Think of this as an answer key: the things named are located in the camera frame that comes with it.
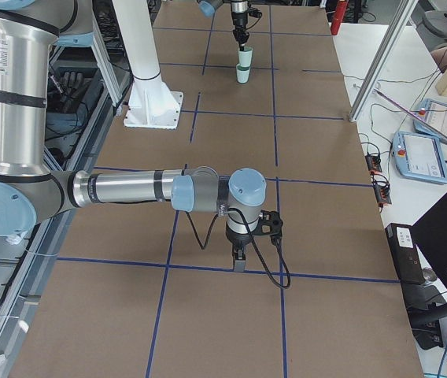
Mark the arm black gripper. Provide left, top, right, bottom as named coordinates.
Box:
left=231, top=11, right=249, bottom=51
left=226, top=225, right=252, bottom=272

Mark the green cup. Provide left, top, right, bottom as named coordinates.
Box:
left=238, top=46, right=253, bottom=68
left=236, top=64, right=251, bottom=83

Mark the red cylinder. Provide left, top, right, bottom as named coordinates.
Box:
left=331, top=0, right=348, bottom=35

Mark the orange black connector box lower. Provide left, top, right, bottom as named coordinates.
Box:
left=373, top=182, right=392, bottom=208

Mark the orange black connector box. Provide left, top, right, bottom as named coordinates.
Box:
left=365, top=154, right=382, bottom=174
left=373, top=182, right=392, bottom=208

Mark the orange black connector box upper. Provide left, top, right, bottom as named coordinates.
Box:
left=365, top=154, right=382, bottom=174

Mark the black desktop computer box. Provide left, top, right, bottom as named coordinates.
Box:
left=385, top=223, right=425, bottom=285

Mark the person in black shirt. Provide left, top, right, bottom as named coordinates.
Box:
left=430, top=46, right=447, bottom=72

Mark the teach pendant farther from pillar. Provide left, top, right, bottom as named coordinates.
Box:
left=392, top=131, right=447, bottom=184

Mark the teach pendant nearer pillar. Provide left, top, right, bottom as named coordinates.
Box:
left=416, top=98, right=447, bottom=135

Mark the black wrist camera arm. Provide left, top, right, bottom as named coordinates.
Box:
left=254, top=210, right=283, bottom=238
left=247, top=6, right=263, bottom=20

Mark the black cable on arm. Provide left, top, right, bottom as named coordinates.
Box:
left=183, top=206, right=292, bottom=291

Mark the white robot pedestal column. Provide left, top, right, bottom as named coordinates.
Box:
left=113, top=0, right=183, bottom=129

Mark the aluminium frame pillar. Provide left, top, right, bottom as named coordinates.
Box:
left=349, top=0, right=418, bottom=122

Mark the reacher grabber tool green handle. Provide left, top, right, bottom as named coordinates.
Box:
left=372, top=88, right=447, bottom=174

